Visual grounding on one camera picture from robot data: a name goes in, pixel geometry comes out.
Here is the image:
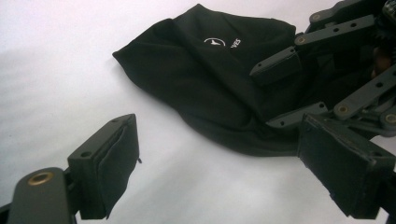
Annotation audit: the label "white table cover board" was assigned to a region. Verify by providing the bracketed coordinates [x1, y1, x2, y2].
[0, 0, 396, 224]

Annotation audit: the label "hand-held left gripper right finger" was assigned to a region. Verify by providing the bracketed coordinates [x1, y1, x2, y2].
[297, 112, 396, 220]

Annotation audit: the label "black pants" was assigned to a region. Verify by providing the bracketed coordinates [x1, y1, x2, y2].
[111, 3, 375, 157]

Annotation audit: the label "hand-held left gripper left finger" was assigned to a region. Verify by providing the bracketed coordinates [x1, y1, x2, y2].
[66, 113, 141, 220]

